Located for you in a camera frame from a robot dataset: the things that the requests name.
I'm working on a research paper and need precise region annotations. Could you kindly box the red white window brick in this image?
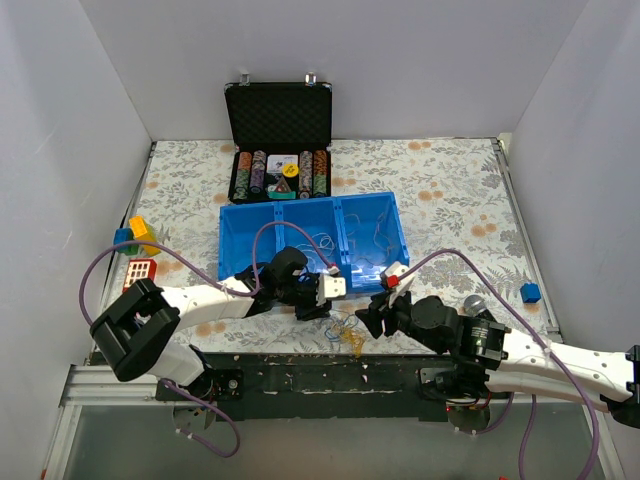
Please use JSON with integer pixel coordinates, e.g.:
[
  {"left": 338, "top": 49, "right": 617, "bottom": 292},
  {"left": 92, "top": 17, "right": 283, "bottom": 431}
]
[{"left": 122, "top": 258, "right": 157, "bottom": 292}]

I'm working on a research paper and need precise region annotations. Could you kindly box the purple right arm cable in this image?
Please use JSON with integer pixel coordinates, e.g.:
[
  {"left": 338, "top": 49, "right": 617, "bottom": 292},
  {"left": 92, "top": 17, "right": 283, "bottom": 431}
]
[{"left": 399, "top": 248, "right": 601, "bottom": 480}]

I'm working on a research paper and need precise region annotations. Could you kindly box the yellow cable bundle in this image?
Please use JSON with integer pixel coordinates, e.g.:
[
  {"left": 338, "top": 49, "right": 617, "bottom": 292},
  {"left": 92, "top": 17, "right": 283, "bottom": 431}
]
[{"left": 342, "top": 327, "right": 367, "bottom": 359}]

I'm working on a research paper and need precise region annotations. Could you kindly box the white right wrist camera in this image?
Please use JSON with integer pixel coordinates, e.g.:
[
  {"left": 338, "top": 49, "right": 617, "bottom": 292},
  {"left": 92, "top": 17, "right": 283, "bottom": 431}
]
[{"left": 380, "top": 261, "right": 415, "bottom": 307}]

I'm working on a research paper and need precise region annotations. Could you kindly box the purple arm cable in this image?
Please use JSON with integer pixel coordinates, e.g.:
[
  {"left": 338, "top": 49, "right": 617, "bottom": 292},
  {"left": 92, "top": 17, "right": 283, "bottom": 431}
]
[
  {"left": 78, "top": 220, "right": 341, "bottom": 459},
  {"left": 399, "top": 248, "right": 601, "bottom": 480}
]

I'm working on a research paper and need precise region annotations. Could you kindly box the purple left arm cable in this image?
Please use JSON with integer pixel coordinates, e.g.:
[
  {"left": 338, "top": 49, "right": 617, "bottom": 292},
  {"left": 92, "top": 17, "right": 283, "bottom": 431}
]
[{"left": 78, "top": 220, "right": 341, "bottom": 459}]

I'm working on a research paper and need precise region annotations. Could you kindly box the blue toy brick left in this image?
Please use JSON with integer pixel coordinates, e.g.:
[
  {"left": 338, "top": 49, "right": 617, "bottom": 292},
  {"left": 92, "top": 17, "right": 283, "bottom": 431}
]
[{"left": 113, "top": 227, "right": 134, "bottom": 255}]

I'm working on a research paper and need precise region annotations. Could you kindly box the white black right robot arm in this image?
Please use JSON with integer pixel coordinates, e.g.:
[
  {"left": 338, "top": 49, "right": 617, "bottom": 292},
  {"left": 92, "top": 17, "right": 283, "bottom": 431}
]
[{"left": 356, "top": 293, "right": 639, "bottom": 428}]

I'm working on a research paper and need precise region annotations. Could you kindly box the green toy brick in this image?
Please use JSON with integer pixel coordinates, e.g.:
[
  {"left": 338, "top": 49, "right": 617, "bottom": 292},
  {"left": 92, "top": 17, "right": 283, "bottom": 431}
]
[{"left": 124, "top": 244, "right": 140, "bottom": 256}]

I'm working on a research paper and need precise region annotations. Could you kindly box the floral table mat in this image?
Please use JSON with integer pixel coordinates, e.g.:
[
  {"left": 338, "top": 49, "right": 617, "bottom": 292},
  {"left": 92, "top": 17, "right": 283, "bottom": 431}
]
[{"left": 128, "top": 139, "right": 559, "bottom": 354}]

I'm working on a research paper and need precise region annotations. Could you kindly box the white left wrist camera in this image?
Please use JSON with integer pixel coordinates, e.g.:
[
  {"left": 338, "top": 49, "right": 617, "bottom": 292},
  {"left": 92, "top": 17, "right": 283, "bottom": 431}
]
[{"left": 316, "top": 274, "right": 346, "bottom": 306}]

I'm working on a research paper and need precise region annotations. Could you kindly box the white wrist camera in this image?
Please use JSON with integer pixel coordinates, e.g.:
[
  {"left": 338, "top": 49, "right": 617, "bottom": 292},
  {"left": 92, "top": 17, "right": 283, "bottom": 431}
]
[
  {"left": 380, "top": 261, "right": 415, "bottom": 307},
  {"left": 316, "top": 274, "right": 346, "bottom": 306}
]

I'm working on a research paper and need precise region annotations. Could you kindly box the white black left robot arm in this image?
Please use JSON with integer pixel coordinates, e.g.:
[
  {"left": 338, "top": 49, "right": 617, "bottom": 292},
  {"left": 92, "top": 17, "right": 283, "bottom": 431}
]
[{"left": 90, "top": 247, "right": 346, "bottom": 400}]

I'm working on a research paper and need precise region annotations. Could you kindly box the blue toy cube right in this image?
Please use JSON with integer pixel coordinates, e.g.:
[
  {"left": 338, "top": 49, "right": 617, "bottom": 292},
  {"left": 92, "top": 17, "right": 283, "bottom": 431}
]
[{"left": 519, "top": 283, "right": 541, "bottom": 304}]

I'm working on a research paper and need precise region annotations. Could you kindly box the yellow toy brick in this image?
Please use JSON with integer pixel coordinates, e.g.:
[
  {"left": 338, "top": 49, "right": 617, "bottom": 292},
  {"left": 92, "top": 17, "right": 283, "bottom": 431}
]
[{"left": 129, "top": 215, "right": 161, "bottom": 257}]

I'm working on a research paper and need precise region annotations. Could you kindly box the blue three-compartment plastic bin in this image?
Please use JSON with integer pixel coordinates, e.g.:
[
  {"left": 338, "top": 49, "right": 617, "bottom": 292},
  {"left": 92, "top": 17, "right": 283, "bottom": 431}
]
[{"left": 218, "top": 192, "right": 409, "bottom": 294}]

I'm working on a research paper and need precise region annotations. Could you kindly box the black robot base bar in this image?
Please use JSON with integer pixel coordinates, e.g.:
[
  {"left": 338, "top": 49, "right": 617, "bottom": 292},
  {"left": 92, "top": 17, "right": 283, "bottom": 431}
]
[{"left": 154, "top": 352, "right": 494, "bottom": 424}]

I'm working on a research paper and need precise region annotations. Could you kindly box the black poker chip case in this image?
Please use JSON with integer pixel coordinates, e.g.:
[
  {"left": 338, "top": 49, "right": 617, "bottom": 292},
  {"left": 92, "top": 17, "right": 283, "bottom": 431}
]
[{"left": 224, "top": 73, "right": 333, "bottom": 204}]

